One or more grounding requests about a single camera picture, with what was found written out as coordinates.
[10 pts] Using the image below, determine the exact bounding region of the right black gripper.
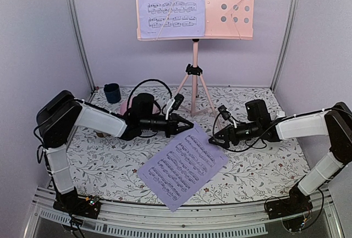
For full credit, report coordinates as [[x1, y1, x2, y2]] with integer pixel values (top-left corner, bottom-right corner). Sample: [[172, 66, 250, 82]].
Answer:
[[208, 121, 260, 148]]

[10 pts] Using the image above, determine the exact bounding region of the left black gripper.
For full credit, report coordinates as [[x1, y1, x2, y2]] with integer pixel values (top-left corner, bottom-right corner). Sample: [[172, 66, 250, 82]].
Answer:
[[141, 114, 194, 139]]

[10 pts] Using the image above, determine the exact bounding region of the pink music stand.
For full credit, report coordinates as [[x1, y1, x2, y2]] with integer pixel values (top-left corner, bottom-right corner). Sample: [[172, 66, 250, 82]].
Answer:
[[134, 0, 256, 118]]

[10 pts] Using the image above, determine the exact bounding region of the white metronome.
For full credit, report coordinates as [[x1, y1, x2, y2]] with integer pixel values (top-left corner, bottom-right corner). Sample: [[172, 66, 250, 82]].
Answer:
[[274, 110, 286, 119]]

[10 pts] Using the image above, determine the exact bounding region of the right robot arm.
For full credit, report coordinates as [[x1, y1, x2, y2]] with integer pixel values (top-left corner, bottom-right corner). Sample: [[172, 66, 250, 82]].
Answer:
[[209, 99, 351, 214]]

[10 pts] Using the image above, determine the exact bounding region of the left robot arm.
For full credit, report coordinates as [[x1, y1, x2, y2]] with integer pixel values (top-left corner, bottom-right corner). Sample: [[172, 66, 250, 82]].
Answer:
[[33, 90, 194, 213]]

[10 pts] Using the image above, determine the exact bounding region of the pink plate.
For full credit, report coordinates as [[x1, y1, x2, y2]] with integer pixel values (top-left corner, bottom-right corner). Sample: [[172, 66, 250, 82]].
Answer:
[[119, 100, 161, 115]]

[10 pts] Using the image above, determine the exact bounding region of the dark blue mug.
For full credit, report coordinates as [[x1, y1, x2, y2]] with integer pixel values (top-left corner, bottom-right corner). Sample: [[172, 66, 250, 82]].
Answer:
[[103, 83, 121, 104]]

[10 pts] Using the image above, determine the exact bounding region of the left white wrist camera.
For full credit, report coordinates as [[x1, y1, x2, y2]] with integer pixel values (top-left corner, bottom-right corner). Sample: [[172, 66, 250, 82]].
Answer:
[[165, 93, 184, 120]]

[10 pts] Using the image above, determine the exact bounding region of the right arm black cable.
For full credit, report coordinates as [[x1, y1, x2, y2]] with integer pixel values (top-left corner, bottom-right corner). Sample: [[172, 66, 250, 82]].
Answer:
[[211, 111, 269, 152]]

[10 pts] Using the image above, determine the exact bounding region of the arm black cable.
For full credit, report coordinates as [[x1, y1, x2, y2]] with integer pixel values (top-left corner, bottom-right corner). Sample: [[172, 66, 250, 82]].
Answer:
[[128, 79, 174, 118], [211, 111, 269, 152]]

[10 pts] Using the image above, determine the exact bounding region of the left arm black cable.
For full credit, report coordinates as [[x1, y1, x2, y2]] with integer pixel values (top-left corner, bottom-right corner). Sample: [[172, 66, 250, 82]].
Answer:
[[128, 79, 174, 118]]

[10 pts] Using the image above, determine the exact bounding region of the front aluminium rail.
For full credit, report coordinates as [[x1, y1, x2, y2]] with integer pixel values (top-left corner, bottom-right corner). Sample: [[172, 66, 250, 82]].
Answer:
[[24, 187, 345, 237]]

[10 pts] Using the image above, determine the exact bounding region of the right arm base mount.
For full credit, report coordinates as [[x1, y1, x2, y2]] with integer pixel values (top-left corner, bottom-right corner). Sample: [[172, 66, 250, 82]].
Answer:
[[264, 192, 313, 219]]

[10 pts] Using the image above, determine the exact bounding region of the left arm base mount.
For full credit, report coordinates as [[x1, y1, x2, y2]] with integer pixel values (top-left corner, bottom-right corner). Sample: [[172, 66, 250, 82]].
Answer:
[[53, 190, 101, 219]]

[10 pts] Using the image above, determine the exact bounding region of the right aluminium frame post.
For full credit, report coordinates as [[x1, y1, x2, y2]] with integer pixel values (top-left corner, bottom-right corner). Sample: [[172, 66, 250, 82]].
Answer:
[[270, 0, 299, 93]]

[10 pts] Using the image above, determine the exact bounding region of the aluminium frame post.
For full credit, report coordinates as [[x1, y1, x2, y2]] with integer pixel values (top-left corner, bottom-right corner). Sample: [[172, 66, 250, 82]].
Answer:
[[270, 0, 299, 93], [66, 0, 96, 92]]

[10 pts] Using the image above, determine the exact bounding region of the left aluminium frame post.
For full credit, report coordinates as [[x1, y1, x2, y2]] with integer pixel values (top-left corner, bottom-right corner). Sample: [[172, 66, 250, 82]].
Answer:
[[66, 0, 96, 92]]

